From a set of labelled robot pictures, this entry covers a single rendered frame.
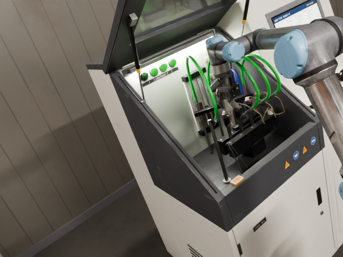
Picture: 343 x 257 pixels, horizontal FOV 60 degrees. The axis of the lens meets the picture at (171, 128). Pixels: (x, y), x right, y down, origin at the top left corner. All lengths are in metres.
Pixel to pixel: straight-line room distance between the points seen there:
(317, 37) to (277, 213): 0.87
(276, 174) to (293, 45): 0.70
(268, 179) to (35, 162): 2.09
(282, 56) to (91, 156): 2.40
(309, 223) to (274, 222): 0.30
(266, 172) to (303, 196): 0.34
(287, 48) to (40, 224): 2.69
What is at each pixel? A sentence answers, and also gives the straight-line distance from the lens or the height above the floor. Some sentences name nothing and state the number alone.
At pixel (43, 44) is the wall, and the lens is 2.81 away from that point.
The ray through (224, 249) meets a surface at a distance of 1.42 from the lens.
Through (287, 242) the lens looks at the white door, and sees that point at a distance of 1.65.
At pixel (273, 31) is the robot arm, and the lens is 1.16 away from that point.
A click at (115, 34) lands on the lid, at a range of 1.17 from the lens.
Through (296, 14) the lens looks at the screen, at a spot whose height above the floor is 1.38.
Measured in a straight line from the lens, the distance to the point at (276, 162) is 1.38.
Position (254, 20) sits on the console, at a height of 1.44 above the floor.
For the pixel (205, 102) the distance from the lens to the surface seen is 1.69.
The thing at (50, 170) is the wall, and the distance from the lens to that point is 2.94.
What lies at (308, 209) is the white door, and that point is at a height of 0.53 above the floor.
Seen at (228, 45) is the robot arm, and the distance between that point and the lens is 1.19.
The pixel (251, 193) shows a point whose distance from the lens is 1.30.
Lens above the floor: 1.69
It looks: 23 degrees down
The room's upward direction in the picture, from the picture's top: 19 degrees counter-clockwise
